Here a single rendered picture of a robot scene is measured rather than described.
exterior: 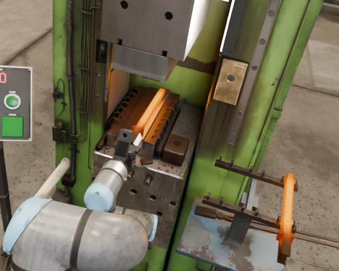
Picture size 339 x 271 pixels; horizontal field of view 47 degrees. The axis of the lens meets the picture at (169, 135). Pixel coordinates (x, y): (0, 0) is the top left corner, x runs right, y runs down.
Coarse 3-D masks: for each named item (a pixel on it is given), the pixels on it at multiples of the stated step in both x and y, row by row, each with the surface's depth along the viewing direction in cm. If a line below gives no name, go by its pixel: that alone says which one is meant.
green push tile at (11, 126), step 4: (4, 120) 146; (8, 120) 146; (12, 120) 146; (16, 120) 147; (20, 120) 147; (4, 124) 146; (8, 124) 146; (12, 124) 147; (16, 124) 147; (20, 124) 147; (4, 128) 146; (8, 128) 147; (12, 128) 147; (16, 128) 147; (20, 128) 148; (4, 132) 146; (8, 132) 147; (12, 132) 147; (16, 132) 147; (20, 132) 148; (4, 136) 147; (8, 136) 147; (12, 136) 147; (16, 136) 148; (20, 136) 148
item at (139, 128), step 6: (162, 90) 179; (156, 96) 174; (162, 96) 176; (156, 102) 170; (150, 108) 165; (156, 108) 170; (144, 114) 161; (150, 114) 161; (144, 120) 157; (132, 126) 151; (138, 126) 152; (144, 126) 155; (138, 132) 149; (132, 138) 145
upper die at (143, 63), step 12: (120, 48) 135; (132, 48) 134; (120, 60) 138; (132, 60) 137; (144, 60) 136; (156, 60) 134; (168, 60) 133; (132, 72) 139; (144, 72) 138; (156, 72) 137; (168, 72) 139
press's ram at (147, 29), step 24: (120, 0) 126; (144, 0) 124; (168, 0) 122; (192, 0) 120; (120, 24) 130; (144, 24) 128; (168, 24) 126; (192, 24) 127; (144, 48) 133; (168, 48) 131
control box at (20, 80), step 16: (16, 80) 146; (32, 80) 148; (0, 96) 145; (16, 96) 146; (32, 96) 148; (0, 112) 146; (16, 112) 147; (32, 112) 149; (0, 128) 147; (32, 128) 150
